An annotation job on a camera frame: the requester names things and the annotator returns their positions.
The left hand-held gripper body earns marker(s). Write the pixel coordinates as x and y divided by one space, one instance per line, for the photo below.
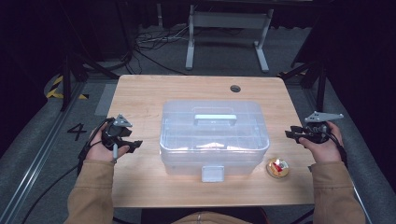
112 135

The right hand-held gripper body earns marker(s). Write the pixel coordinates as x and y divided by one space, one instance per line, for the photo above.
317 132

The clear plastic storage box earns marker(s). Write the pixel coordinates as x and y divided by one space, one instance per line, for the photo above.
214 140

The person's left hand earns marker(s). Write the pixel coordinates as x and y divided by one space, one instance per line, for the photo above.
99 152

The person's right hand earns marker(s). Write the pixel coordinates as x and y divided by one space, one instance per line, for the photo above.
327 152

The black tripod stand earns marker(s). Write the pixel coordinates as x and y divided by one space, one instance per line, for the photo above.
320 84
66 81

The yellow black hazard tape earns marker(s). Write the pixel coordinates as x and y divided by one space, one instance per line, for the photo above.
53 92

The person's tan jacket torso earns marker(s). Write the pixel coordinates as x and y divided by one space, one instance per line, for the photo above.
211 218

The aluminium floor rail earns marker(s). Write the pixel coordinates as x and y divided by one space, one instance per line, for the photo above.
37 158
358 186

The grey metal desk frame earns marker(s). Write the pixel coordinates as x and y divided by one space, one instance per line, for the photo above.
229 20

